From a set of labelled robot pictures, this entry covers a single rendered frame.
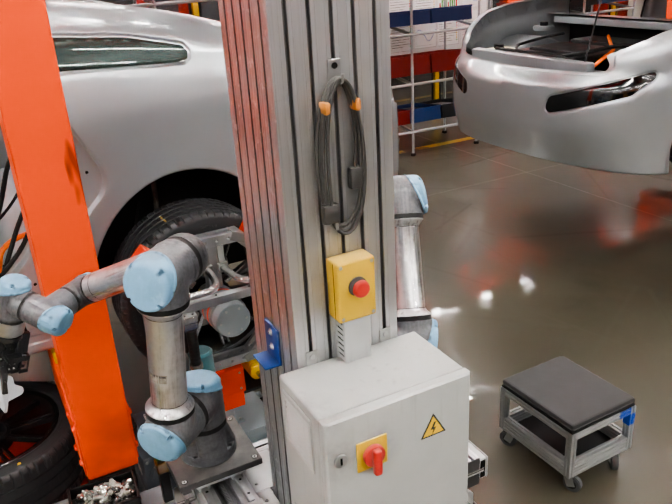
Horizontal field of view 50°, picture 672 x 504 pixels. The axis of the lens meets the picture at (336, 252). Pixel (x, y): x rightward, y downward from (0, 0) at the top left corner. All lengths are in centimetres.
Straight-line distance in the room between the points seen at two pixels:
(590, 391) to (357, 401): 181
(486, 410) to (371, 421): 214
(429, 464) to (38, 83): 134
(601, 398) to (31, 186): 221
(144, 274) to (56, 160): 62
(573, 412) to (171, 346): 178
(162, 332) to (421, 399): 59
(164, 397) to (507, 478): 179
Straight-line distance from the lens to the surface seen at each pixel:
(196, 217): 263
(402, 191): 205
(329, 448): 139
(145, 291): 156
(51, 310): 185
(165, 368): 168
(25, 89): 203
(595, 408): 301
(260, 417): 313
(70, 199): 210
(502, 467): 320
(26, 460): 272
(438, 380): 147
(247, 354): 281
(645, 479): 327
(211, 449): 194
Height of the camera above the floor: 204
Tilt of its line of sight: 23 degrees down
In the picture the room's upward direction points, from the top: 3 degrees counter-clockwise
